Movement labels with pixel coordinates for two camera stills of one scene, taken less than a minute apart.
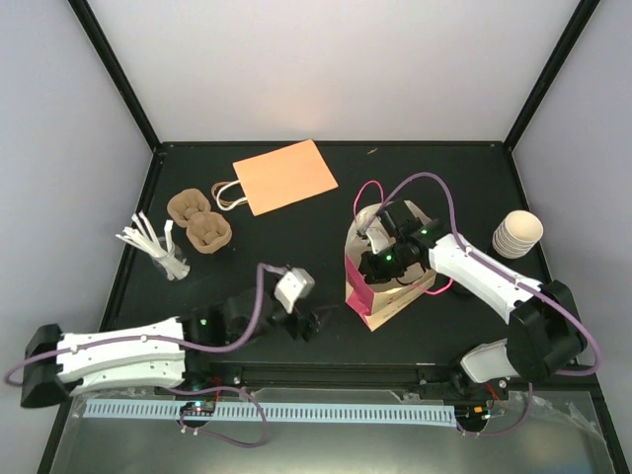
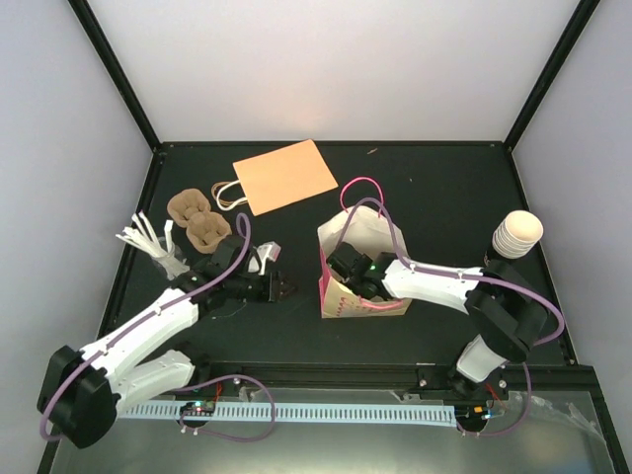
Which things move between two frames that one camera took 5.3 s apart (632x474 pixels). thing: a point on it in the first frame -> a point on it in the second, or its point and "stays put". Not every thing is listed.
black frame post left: (86, 17) stays put
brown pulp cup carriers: (206, 232) stays put
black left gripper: (312, 321) -> (275, 283)
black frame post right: (581, 20) stays put
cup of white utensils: (163, 251) stays put
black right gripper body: (389, 268) -> (355, 283)
